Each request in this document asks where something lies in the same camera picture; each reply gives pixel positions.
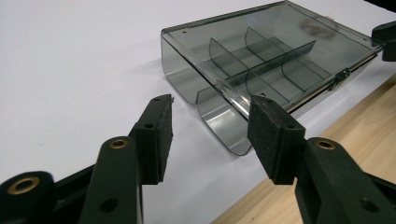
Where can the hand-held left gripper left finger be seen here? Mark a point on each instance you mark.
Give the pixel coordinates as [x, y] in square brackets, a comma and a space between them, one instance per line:
[152, 140]

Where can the transparent grey compartment box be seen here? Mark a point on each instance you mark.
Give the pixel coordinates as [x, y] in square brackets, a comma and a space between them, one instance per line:
[233, 40]

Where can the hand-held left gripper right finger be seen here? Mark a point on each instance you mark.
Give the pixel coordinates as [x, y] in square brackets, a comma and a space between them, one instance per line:
[274, 140]

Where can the white table sheet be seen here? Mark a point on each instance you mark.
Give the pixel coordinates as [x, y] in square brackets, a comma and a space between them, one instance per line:
[62, 62]

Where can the wooden table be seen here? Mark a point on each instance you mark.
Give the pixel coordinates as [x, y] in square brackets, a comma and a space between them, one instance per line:
[358, 124]

